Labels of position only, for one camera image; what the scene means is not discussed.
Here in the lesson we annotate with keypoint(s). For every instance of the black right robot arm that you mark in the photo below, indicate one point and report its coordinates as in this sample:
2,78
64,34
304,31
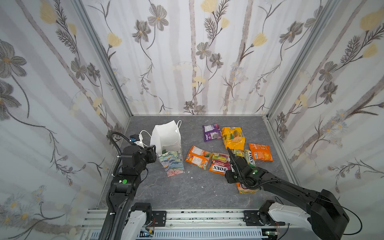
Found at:
319,212

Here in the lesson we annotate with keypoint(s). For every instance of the yellow mango gummy packet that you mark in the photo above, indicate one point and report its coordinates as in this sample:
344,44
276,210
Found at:
233,138

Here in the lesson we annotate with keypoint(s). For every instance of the white cable duct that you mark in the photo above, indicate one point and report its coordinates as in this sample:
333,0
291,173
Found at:
209,234

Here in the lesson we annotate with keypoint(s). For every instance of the orange white snack packet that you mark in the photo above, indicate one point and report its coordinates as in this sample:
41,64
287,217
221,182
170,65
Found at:
199,157

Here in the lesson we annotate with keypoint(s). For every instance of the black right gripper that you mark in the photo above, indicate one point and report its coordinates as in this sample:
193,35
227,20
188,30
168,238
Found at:
239,168

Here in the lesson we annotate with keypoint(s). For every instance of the orange chips packet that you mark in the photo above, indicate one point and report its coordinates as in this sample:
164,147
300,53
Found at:
261,152

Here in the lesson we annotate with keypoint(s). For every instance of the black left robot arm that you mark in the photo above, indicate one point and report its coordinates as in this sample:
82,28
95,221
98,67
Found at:
124,219

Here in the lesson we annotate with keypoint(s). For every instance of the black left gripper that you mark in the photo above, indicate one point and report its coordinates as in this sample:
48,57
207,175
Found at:
151,153

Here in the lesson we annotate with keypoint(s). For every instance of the green yellow Fox's candy packet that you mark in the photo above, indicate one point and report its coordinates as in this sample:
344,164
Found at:
247,154

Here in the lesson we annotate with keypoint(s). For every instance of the pink Fox's candy packet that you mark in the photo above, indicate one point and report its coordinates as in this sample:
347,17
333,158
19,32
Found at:
244,190

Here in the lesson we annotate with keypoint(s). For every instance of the floral white paper bag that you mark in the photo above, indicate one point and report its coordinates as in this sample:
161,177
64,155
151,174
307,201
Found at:
168,137

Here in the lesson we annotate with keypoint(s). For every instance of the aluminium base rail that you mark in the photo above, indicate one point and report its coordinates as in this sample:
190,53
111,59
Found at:
166,219

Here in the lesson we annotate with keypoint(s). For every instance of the purple snack packet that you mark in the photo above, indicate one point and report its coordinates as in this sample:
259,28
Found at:
211,132

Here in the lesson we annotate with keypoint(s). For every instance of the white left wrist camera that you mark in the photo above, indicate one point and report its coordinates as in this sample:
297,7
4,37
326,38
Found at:
137,139

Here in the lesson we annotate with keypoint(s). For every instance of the red orange Fox's candy packet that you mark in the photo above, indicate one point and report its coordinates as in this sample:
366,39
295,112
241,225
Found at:
220,163

